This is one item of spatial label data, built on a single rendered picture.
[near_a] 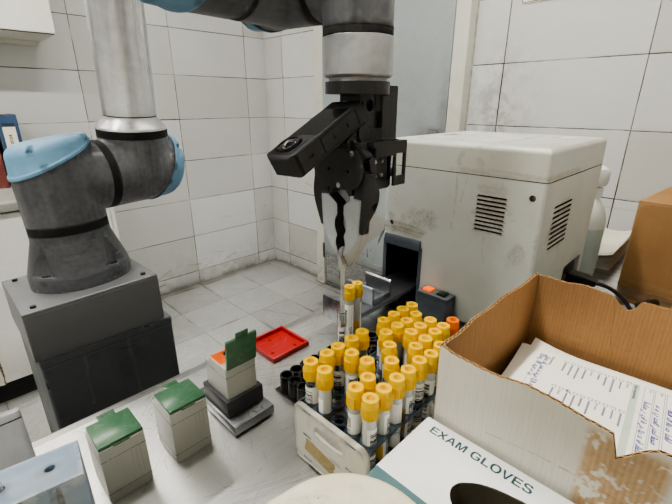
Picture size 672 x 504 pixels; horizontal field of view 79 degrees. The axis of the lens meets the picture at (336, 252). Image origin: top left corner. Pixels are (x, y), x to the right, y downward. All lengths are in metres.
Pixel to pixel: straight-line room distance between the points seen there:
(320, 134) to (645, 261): 0.75
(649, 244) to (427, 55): 1.50
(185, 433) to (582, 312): 0.48
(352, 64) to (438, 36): 1.76
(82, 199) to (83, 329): 0.20
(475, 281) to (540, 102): 1.40
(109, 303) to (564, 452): 0.63
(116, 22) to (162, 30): 2.11
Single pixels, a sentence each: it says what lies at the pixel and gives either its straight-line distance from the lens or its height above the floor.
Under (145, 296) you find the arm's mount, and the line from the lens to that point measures 0.76.
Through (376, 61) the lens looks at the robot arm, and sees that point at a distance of 0.45.
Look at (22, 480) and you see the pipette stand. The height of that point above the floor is 0.97.
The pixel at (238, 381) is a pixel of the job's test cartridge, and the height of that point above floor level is 0.93.
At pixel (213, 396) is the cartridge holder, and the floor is 0.90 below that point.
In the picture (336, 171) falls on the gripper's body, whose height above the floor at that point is 1.16.
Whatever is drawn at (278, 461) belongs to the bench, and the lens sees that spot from 0.49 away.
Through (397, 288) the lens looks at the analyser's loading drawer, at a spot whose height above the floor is 0.92.
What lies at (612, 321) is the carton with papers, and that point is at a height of 0.99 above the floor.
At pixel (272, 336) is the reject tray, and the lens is 0.68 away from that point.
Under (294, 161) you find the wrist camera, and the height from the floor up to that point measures 1.18.
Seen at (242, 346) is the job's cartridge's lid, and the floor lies 0.98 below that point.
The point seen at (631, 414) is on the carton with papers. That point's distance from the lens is 0.53.
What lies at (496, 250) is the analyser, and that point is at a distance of 0.66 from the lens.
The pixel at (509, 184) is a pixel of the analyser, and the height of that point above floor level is 1.12.
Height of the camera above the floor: 1.23
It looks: 20 degrees down
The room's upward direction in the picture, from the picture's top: straight up
